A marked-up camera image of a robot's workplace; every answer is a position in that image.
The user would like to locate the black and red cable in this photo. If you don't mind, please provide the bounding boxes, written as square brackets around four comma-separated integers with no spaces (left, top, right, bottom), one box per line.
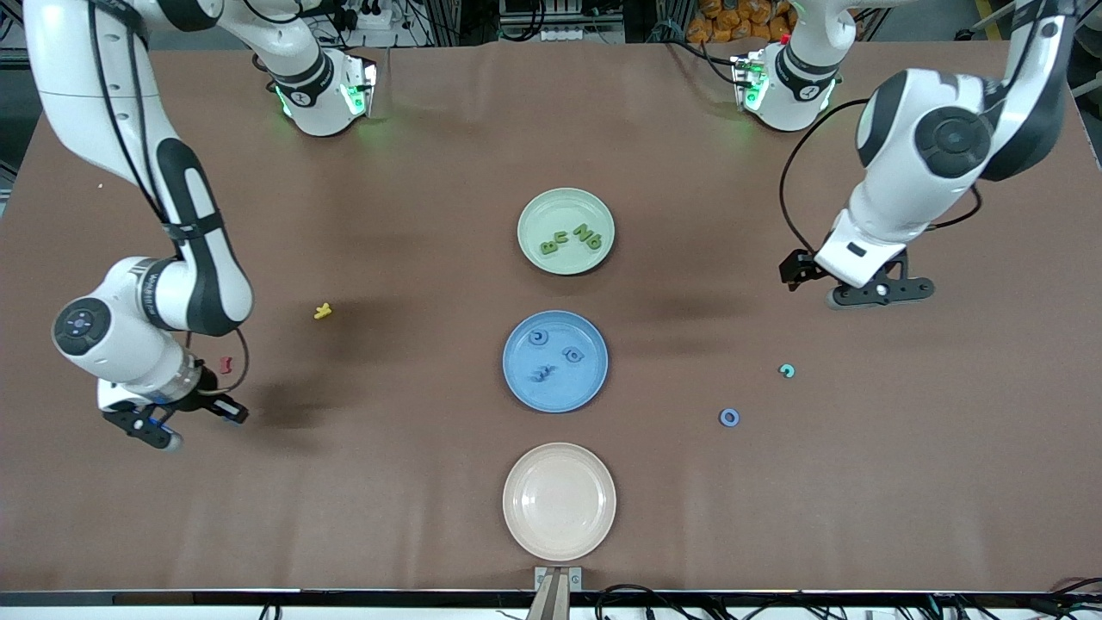
[1046,575,1102,617]

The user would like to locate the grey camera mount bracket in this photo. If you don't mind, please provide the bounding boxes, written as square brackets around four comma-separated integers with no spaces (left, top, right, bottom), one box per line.
[534,566,584,620]

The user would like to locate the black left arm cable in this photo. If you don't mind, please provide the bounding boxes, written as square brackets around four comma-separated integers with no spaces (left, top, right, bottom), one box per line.
[779,0,1056,259]

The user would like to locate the black cable loop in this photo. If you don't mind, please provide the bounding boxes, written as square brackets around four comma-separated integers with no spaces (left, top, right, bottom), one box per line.
[594,584,690,620]

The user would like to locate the pile of orange objects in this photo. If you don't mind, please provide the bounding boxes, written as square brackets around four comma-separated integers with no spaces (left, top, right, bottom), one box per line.
[686,0,795,44]

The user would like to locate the blue plate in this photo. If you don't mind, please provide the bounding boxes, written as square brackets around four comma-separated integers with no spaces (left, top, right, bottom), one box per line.
[502,310,610,414]

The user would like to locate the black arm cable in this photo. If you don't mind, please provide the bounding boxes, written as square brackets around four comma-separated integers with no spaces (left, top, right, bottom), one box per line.
[86,0,251,395]
[779,0,1056,259]

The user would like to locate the light green plate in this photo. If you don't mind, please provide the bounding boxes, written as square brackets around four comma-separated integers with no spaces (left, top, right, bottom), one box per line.
[517,187,616,276]

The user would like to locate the metal equipment rack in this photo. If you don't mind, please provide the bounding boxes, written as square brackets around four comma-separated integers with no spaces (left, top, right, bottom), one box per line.
[498,0,627,46]

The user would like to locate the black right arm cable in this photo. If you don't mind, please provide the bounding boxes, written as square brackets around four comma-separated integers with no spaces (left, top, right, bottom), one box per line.
[86,0,251,395]

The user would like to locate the brown table cover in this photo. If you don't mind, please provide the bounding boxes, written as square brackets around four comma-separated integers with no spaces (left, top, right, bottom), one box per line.
[0,39,1102,595]

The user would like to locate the white power strip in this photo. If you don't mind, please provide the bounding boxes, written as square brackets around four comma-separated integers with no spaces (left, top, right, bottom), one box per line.
[343,0,394,32]

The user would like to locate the beige plate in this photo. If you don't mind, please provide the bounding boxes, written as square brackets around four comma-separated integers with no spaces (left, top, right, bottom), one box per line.
[502,442,618,562]

